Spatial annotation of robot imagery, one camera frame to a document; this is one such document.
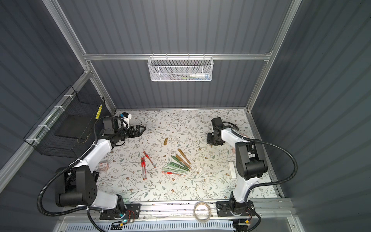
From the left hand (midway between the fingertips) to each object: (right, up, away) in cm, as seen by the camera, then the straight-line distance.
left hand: (140, 128), depth 87 cm
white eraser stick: (+55, -24, -2) cm, 60 cm away
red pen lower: (+19, -27, 0) cm, 33 cm away
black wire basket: (-29, +2, -18) cm, 34 cm away
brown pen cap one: (+13, -10, +15) cm, 22 cm away
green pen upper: (+24, -21, +4) cm, 32 cm away
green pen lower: (+21, -26, 0) cm, 33 cm away
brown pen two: (+27, -18, +7) cm, 33 cm away
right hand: (+45, -9, +9) cm, 47 cm away
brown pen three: (+25, -21, +4) cm, 33 cm away
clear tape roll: (+40, -41, -14) cm, 59 cm away
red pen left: (0, -23, +2) cm, 24 cm away
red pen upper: (+3, -19, +7) cm, 20 cm away
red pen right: (+1, -22, +4) cm, 23 cm away
